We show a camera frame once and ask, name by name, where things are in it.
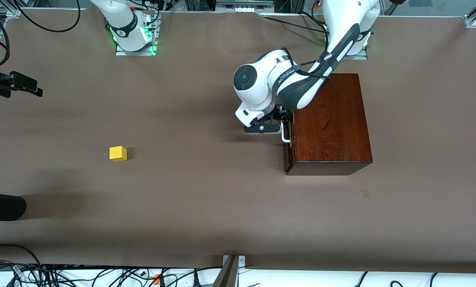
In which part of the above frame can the black ribbed cylinder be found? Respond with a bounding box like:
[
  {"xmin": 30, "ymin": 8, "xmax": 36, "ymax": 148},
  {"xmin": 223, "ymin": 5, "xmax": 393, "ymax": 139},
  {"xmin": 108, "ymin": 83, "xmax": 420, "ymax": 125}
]
[{"xmin": 0, "ymin": 192, "xmax": 27, "ymax": 221}]

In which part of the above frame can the black looped cable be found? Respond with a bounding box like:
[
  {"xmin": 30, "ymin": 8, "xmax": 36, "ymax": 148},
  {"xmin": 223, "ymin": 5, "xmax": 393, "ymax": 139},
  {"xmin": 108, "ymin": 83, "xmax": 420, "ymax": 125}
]
[{"xmin": 12, "ymin": 0, "xmax": 81, "ymax": 33}]

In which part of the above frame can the yellow wooden block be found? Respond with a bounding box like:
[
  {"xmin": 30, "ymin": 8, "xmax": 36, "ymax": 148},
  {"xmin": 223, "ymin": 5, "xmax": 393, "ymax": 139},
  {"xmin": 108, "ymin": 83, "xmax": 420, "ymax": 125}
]
[{"xmin": 109, "ymin": 146, "xmax": 128, "ymax": 162}]

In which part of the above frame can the brown paper table cover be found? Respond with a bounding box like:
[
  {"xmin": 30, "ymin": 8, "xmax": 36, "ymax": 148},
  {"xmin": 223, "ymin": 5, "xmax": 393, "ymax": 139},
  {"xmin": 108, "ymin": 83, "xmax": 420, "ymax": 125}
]
[{"xmin": 0, "ymin": 8, "xmax": 476, "ymax": 275}]

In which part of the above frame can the aluminium frame post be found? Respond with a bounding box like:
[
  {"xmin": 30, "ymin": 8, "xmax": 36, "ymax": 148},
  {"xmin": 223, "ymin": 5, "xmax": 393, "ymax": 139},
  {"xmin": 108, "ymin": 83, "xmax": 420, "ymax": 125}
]
[{"xmin": 213, "ymin": 255, "xmax": 247, "ymax": 287}]

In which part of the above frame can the tangled black cable bundle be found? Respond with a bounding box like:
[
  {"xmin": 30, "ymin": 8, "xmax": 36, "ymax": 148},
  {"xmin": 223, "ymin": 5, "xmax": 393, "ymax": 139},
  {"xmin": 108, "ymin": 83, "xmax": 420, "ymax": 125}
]
[{"xmin": 0, "ymin": 244, "xmax": 223, "ymax": 287}]

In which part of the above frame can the white power strip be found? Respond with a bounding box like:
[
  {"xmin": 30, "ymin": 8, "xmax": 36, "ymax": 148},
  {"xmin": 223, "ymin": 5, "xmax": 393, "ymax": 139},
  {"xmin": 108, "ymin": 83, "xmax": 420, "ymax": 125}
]
[{"xmin": 215, "ymin": 0, "xmax": 275, "ymax": 13}]

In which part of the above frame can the wooden drawer with white handle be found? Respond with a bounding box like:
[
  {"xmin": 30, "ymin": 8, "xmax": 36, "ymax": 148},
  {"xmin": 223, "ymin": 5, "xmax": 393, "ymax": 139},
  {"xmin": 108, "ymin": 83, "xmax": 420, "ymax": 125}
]
[{"xmin": 281, "ymin": 120, "xmax": 296, "ymax": 175}]

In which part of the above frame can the dark brown wooden cabinet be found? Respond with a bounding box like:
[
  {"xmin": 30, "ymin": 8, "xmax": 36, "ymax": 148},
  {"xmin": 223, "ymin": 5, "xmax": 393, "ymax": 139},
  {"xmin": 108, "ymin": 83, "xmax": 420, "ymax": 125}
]
[{"xmin": 284, "ymin": 73, "xmax": 373, "ymax": 176}]

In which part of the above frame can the long black cable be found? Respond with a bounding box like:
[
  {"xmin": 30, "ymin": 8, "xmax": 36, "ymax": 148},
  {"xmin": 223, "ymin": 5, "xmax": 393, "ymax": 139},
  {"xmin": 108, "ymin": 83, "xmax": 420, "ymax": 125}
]
[{"xmin": 261, "ymin": 14, "xmax": 328, "ymax": 35}]

